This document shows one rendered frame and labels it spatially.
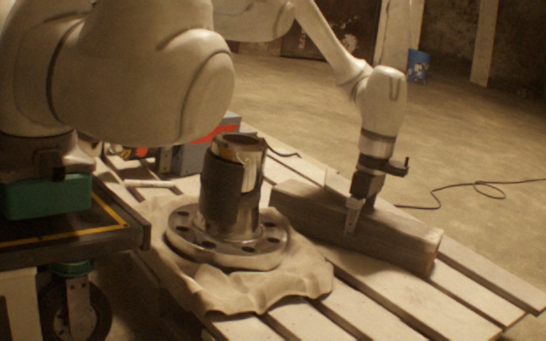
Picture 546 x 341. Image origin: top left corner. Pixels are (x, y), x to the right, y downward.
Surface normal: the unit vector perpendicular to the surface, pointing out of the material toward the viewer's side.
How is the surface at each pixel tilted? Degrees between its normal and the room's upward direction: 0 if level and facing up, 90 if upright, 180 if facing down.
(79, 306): 90
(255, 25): 112
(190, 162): 90
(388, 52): 90
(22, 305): 90
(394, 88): 81
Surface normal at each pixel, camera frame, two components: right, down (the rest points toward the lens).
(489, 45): -0.80, 0.05
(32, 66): -0.30, 0.14
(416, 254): -0.49, 0.19
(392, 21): 0.57, 0.35
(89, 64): -0.31, -0.12
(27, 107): -0.20, 0.56
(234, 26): -0.37, 0.62
